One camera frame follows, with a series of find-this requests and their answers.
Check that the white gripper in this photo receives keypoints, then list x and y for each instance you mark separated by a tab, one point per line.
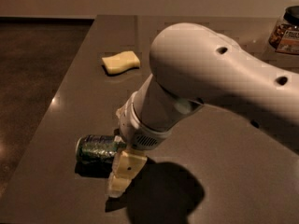
135	129

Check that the green soda can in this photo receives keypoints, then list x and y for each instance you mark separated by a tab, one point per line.
96	149

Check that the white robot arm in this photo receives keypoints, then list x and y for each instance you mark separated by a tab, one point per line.
192	66

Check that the yellow sponge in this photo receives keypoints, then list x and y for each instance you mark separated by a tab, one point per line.
121	62

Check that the snack jar with black lid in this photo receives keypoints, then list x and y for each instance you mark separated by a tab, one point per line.
285	35

